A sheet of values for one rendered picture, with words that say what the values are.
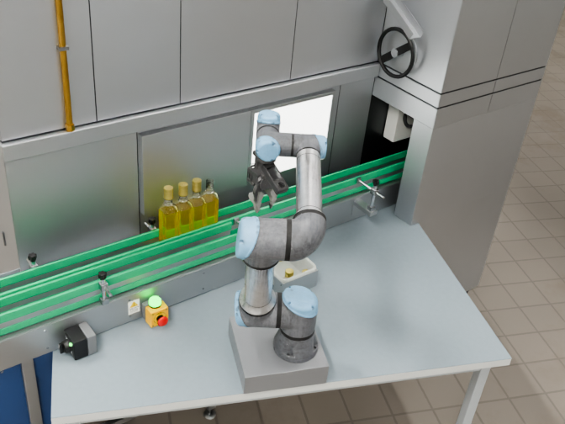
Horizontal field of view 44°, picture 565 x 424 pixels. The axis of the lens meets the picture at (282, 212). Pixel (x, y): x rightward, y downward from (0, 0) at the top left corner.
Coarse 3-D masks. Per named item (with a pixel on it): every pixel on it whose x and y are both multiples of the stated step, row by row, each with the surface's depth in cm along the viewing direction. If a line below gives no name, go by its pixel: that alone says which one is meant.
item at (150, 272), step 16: (224, 240) 263; (176, 256) 252; (192, 256) 257; (208, 256) 262; (128, 272) 242; (144, 272) 247; (160, 272) 252; (176, 272) 256; (80, 288) 233; (96, 288) 237; (112, 288) 242; (128, 288) 246; (32, 304) 225; (48, 304) 228; (64, 304) 233; (80, 304) 236; (0, 320) 220; (16, 320) 224; (32, 320) 227
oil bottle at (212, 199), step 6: (204, 192) 265; (204, 198) 264; (210, 198) 264; (216, 198) 265; (210, 204) 265; (216, 204) 267; (210, 210) 267; (216, 210) 269; (210, 216) 268; (216, 216) 270; (210, 222) 270; (216, 222) 272
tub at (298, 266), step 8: (280, 264) 285; (288, 264) 285; (296, 264) 283; (304, 264) 279; (312, 264) 275; (280, 272) 281; (296, 272) 281; (304, 272) 270; (312, 272) 272; (280, 280) 266; (288, 280) 266
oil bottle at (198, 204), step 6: (192, 198) 261; (198, 198) 261; (198, 204) 261; (204, 204) 263; (198, 210) 263; (204, 210) 265; (198, 216) 264; (204, 216) 266; (198, 222) 266; (204, 222) 268; (198, 228) 267
